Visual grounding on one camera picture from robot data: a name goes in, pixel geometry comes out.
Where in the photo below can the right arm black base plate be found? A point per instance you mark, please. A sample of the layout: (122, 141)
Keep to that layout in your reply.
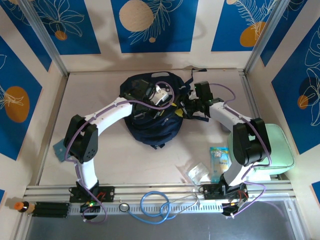
(210, 192)

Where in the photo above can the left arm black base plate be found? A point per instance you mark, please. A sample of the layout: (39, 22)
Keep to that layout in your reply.
(105, 193)

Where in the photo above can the blue stethoscope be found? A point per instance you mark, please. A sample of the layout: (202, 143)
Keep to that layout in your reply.
(152, 200)

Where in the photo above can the black ribbed block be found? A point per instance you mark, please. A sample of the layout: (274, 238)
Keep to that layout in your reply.
(50, 209)

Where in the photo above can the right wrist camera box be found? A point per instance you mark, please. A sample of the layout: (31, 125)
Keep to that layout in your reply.
(203, 90)

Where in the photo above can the brown bottle orange cap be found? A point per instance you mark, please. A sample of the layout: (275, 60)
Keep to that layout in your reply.
(23, 207)

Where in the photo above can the aluminium corner post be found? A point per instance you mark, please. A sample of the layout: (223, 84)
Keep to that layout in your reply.
(263, 37)
(48, 47)

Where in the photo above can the aluminium front rail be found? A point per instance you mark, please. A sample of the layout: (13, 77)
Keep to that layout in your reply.
(155, 188)

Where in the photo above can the light blue snack packet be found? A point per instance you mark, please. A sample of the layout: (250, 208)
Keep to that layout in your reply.
(218, 160)

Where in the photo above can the mint green medical pouch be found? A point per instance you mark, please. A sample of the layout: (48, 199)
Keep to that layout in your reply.
(280, 150)

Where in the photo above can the light blue card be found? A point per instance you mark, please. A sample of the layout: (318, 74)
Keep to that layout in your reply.
(59, 150)

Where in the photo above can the navy blue backpack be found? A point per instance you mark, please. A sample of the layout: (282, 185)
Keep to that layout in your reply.
(155, 130)

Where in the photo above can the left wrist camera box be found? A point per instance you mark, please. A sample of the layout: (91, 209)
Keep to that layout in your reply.
(141, 87)

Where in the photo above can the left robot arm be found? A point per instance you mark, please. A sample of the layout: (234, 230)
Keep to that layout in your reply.
(82, 140)

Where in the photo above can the clear plastic bag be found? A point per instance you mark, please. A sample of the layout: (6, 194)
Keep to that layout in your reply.
(197, 172)

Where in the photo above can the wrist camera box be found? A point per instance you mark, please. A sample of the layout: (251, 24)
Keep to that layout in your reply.
(141, 87)
(203, 90)

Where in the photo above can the blue floral wall panel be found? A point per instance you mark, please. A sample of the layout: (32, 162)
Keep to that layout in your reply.
(175, 30)
(282, 32)
(15, 82)
(25, 30)
(295, 100)
(80, 30)
(230, 25)

